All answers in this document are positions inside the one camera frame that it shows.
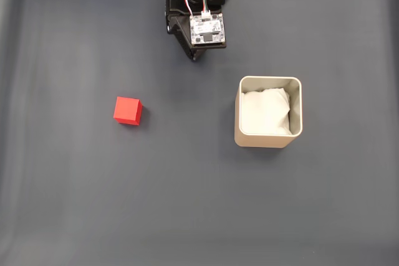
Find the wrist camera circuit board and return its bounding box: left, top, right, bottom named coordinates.
left=188, top=12, right=226, bottom=49

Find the red cube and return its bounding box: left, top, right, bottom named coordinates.
left=112, top=96, right=144, bottom=126

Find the beige square box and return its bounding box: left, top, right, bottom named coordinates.
left=234, top=75, right=304, bottom=149

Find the white crumpled tissue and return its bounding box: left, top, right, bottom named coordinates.
left=241, top=88, right=292, bottom=136

